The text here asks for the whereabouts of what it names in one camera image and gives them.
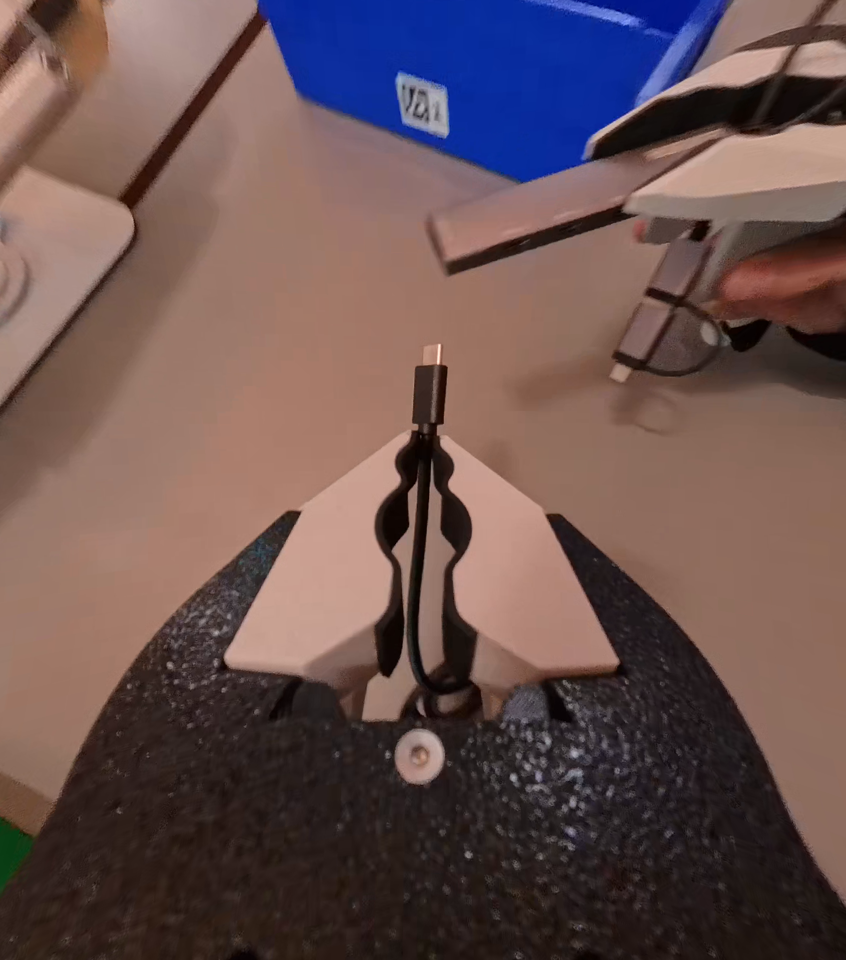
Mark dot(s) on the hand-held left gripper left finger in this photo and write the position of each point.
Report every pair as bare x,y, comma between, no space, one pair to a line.
303,585

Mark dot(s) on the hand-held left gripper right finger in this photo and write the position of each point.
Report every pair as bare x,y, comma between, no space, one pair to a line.
535,592

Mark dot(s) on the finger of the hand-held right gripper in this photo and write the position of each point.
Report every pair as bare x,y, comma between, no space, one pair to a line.
768,67
768,176

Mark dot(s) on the grey usb hub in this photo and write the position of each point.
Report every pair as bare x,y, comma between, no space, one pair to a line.
513,225

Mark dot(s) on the blue plastic bin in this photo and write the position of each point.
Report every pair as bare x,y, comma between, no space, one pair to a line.
505,67

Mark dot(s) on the person's right hand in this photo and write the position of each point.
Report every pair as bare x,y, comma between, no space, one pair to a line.
828,285

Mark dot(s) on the white stand base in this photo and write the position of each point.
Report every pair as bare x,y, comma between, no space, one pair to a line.
55,247

